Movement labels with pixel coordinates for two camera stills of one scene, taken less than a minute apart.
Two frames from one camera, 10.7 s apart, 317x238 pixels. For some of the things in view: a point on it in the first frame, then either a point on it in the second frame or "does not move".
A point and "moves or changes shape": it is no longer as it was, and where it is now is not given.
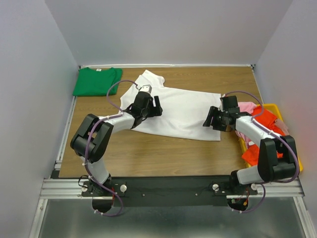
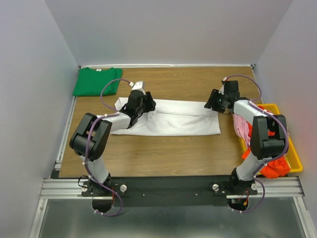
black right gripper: x=213 y=112 -> x=210 y=103
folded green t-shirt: x=90 y=82 does not move
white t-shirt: x=184 y=113 moves or changes shape
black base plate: x=204 y=191 does not move
